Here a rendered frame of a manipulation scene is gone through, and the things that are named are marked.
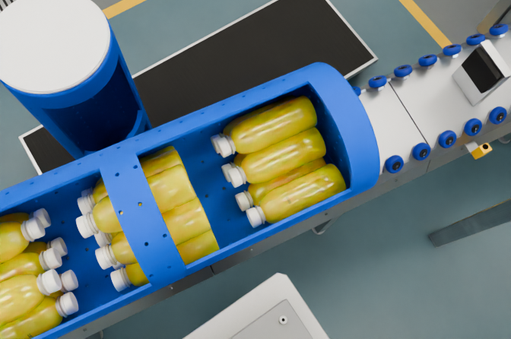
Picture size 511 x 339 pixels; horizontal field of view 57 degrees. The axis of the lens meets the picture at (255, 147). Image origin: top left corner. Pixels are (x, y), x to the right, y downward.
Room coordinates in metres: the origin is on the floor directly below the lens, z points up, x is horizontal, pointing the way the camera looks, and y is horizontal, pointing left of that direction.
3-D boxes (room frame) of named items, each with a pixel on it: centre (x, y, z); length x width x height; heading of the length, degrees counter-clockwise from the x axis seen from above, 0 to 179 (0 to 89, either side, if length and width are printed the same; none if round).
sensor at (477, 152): (0.49, -0.54, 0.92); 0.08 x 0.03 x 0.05; 33
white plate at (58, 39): (0.55, 0.51, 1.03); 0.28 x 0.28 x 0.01
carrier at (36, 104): (0.55, 0.51, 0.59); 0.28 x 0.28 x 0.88
